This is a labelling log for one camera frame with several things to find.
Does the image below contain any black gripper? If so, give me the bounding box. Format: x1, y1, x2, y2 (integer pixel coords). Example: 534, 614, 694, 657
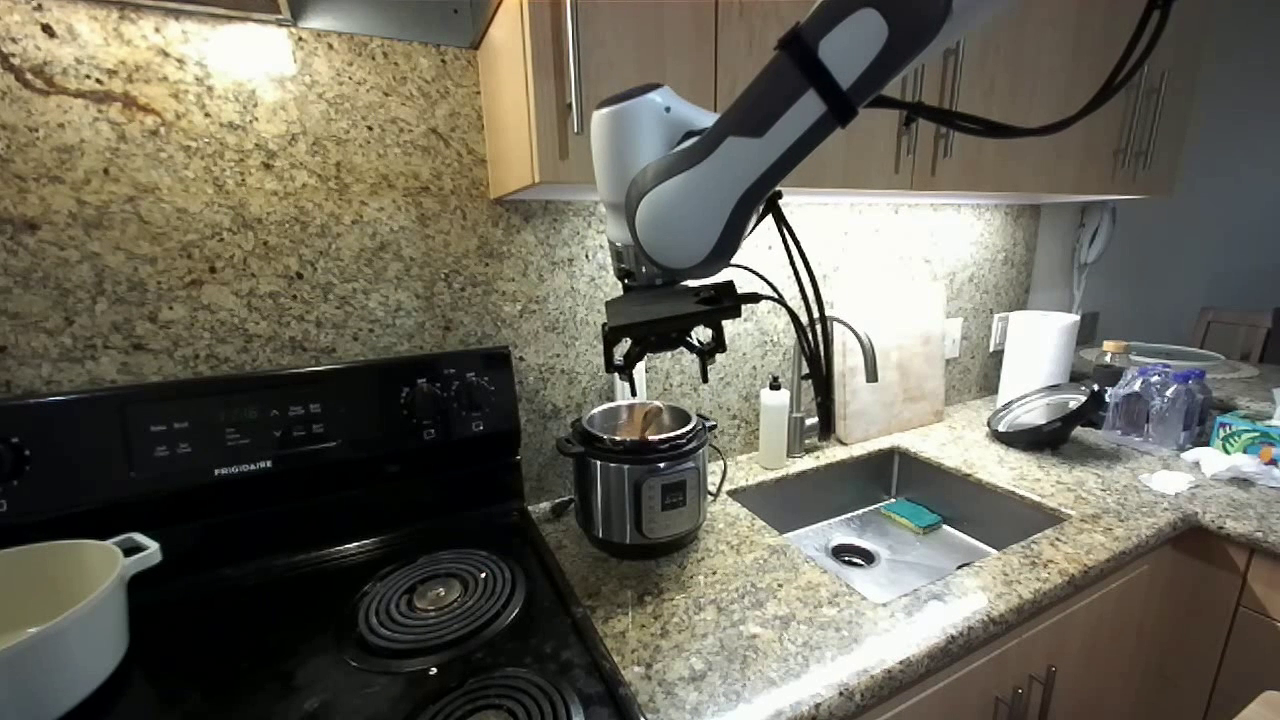
600, 316, 730, 390

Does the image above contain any steel and black rice cooker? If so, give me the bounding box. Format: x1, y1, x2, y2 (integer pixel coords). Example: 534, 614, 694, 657
557, 396, 730, 561

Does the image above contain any white soap bottle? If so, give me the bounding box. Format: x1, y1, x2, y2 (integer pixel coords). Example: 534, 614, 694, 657
754, 372, 795, 470

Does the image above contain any steel faucet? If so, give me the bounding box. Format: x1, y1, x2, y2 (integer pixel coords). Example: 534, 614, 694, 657
784, 310, 883, 459

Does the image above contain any pale cutting board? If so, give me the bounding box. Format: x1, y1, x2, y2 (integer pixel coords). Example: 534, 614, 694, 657
831, 270, 950, 447

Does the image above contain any steel sink basin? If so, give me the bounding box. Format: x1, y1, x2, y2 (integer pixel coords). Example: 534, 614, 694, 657
723, 445, 1073, 609

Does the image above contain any teal sponge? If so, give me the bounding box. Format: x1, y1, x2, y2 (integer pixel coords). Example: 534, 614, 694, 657
874, 495, 947, 539

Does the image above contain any wooden upper cabinet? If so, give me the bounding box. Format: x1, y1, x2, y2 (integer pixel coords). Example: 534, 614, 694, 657
474, 0, 1205, 207

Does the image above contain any wooden cabinet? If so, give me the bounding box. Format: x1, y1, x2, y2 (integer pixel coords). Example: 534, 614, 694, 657
850, 532, 1280, 720
474, 0, 1205, 207

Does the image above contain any large coil burner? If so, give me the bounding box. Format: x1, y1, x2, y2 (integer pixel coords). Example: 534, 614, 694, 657
352, 543, 526, 659

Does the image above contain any white paper towel roll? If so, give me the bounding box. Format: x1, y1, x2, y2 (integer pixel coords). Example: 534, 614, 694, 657
990, 308, 1084, 412

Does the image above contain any small coil burner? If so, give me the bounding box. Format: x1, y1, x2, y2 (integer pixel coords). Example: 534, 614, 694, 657
416, 662, 592, 720

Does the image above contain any black round lid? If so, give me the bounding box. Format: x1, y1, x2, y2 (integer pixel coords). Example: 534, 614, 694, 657
984, 379, 1108, 457

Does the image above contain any black electric stove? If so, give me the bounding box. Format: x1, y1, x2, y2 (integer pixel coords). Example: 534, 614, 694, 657
0, 347, 633, 720

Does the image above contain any steel range hood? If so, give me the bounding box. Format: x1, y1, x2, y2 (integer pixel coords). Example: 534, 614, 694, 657
74, 0, 490, 54

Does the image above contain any clear plastic water bottle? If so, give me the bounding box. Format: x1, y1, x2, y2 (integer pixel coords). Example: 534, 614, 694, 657
1103, 362, 1172, 451
1158, 362, 1219, 457

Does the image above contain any wooden lower cabinet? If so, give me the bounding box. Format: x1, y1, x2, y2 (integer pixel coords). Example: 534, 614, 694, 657
850, 532, 1280, 720

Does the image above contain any white paper napkin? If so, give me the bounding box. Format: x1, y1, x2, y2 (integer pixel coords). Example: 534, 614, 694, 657
1134, 445, 1280, 498

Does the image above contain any brown chair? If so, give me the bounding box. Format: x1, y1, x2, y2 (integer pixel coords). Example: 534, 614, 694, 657
1195, 308, 1280, 369

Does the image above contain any teal cloth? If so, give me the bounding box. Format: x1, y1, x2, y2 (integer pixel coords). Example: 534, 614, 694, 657
1211, 407, 1280, 464

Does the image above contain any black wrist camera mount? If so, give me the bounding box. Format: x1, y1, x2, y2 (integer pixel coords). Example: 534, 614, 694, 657
600, 275, 747, 331

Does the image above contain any black rice cooker cord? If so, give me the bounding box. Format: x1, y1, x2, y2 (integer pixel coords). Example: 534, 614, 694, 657
703, 435, 736, 506

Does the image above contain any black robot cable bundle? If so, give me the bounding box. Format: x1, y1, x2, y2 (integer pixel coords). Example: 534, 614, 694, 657
723, 0, 1181, 445

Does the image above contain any white pot with handle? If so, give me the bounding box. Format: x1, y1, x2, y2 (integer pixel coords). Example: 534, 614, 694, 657
0, 527, 167, 720

